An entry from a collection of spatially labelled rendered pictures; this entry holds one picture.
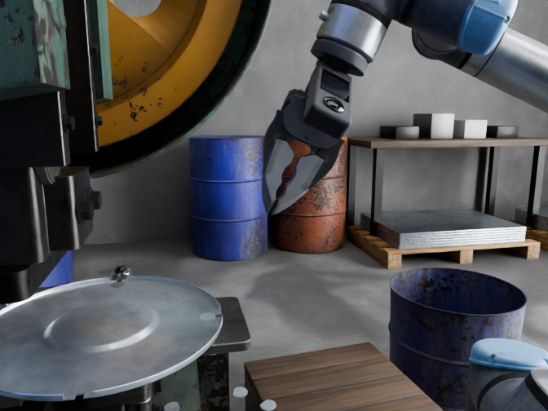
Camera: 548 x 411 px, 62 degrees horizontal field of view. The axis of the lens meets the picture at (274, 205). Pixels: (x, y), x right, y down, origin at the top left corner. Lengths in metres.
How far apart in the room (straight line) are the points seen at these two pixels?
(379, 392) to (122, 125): 0.88
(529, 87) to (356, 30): 0.27
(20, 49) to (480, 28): 0.45
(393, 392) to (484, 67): 0.85
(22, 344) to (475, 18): 0.62
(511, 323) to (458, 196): 3.25
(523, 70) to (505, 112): 4.19
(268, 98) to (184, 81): 3.06
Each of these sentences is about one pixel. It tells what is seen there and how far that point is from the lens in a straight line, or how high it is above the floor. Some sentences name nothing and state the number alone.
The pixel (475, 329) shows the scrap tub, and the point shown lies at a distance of 1.48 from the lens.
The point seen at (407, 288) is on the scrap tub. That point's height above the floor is 0.41.
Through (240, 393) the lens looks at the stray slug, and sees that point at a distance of 0.71.
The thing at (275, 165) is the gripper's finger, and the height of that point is 0.98.
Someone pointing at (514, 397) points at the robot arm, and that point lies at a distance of 0.73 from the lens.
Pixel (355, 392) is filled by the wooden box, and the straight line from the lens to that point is 1.27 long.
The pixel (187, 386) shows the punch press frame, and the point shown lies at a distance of 0.74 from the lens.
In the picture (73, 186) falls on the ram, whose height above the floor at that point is 0.96.
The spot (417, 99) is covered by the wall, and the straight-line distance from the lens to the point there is 4.40.
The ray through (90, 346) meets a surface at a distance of 0.57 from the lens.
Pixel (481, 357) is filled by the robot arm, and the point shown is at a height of 0.67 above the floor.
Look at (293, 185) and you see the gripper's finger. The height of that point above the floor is 0.95.
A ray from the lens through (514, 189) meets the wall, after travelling 5.07.
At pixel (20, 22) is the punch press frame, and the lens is 0.38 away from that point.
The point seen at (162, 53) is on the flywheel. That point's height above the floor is 1.15.
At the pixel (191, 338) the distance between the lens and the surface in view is 0.56.
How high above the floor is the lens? 1.04
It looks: 11 degrees down
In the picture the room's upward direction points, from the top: straight up
